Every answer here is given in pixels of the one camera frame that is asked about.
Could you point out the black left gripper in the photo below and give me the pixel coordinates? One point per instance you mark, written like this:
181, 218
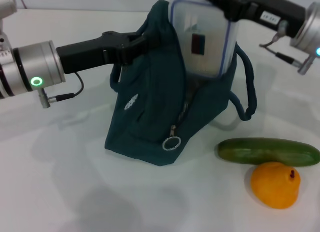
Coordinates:
92, 54

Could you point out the clear plastic blue-rimmed food container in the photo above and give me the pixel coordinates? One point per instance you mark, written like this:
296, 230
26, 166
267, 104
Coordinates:
200, 41

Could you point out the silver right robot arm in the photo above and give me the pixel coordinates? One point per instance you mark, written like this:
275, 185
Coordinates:
306, 31

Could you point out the green cucumber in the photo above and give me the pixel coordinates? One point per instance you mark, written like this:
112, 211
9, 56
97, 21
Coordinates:
267, 151

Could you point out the dark teal fabric lunch bag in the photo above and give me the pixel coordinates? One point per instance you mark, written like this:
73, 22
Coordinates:
150, 111

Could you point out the orange pear-shaped fruit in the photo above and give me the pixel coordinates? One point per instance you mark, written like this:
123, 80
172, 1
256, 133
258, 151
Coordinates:
275, 187

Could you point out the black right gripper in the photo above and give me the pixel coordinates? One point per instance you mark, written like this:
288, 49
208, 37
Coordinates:
262, 9

